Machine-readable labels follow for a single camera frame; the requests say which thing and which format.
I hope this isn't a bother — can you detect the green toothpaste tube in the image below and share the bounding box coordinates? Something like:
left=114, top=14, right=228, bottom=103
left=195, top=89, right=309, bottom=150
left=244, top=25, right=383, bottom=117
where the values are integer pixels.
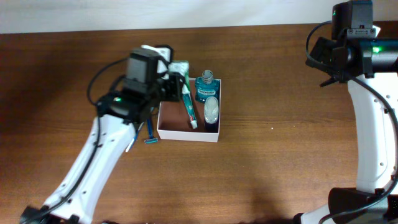
left=182, top=93, right=198, bottom=129

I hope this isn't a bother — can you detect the green white soap box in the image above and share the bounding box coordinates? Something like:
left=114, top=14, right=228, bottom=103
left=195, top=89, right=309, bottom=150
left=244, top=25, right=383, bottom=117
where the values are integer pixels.
left=169, top=60, right=190, bottom=95

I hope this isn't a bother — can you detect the teal mouthwash bottle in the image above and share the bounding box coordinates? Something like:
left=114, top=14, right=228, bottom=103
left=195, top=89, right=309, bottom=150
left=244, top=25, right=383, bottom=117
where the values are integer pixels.
left=195, top=70, right=220, bottom=103

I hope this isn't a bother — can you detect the blue white toothbrush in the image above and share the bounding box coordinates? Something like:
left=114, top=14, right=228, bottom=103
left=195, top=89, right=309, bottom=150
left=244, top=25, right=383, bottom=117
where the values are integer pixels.
left=125, top=122, right=144, bottom=152

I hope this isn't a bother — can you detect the dark blue pump bottle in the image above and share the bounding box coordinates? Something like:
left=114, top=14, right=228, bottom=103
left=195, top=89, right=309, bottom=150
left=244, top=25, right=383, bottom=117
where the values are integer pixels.
left=204, top=96, right=220, bottom=133

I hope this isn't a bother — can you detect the blue disposable razor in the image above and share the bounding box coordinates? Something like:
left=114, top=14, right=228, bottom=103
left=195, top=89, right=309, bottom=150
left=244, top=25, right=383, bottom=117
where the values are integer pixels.
left=144, top=118, right=159, bottom=144

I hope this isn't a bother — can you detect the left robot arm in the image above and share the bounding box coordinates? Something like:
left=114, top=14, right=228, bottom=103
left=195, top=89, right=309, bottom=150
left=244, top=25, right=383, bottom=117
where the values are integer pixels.
left=19, top=72, right=186, bottom=223

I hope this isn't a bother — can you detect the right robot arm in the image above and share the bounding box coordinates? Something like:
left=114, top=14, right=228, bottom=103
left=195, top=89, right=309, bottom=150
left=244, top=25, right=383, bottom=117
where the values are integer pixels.
left=293, top=37, right=397, bottom=223

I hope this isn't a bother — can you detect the pink open cardboard box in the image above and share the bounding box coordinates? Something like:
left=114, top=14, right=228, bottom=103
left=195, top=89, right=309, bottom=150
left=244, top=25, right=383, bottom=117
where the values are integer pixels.
left=157, top=78, right=221, bottom=142

